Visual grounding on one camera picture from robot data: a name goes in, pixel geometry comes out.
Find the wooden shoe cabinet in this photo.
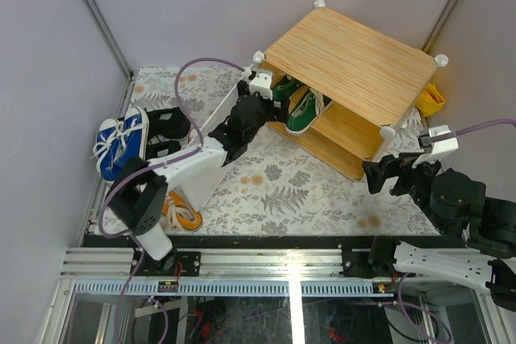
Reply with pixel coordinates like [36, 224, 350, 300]
[253, 0, 448, 180]

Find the green sneaker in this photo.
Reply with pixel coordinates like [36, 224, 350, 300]
[273, 75, 304, 108]
[285, 88, 333, 135]

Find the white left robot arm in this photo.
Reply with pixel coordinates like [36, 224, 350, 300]
[106, 70, 281, 276]

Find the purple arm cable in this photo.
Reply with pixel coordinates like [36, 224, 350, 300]
[98, 57, 253, 344]
[433, 118, 516, 142]

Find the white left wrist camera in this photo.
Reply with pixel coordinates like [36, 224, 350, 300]
[248, 69, 274, 101]

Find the blue sneaker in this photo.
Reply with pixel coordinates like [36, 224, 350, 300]
[113, 106, 149, 177]
[93, 118, 124, 183]

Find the grey slotted cable duct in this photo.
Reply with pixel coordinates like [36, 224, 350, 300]
[75, 280, 394, 298]

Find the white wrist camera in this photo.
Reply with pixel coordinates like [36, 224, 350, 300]
[248, 69, 274, 101]
[413, 125, 459, 168]

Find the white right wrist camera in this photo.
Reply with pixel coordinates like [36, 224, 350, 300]
[413, 125, 459, 168]

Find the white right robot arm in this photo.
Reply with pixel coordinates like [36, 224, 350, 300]
[362, 153, 515, 311]

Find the white cabinet door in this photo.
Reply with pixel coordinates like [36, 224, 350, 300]
[169, 83, 238, 211]

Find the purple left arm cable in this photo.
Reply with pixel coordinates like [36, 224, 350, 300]
[98, 57, 253, 344]

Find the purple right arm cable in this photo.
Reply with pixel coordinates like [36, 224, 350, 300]
[433, 118, 516, 142]

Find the yellow plastic bin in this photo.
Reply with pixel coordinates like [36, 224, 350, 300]
[416, 83, 446, 118]

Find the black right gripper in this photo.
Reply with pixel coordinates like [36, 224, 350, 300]
[358, 147, 451, 234]

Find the black shoe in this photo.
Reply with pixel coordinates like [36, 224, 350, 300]
[144, 139, 181, 160]
[144, 106, 191, 144]

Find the orange sneaker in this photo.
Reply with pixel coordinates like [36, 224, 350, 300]
[160, 191, 203, 232]

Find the aluminium rail frame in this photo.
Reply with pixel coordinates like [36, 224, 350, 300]
[62, 247, 489, 285]

